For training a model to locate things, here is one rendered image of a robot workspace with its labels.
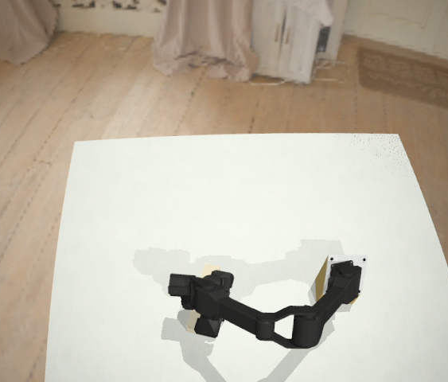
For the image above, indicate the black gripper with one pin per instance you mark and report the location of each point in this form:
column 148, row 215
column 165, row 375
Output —
column 210, row 326

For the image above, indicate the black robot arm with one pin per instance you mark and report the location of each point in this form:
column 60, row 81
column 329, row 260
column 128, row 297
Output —
column 208, row 296

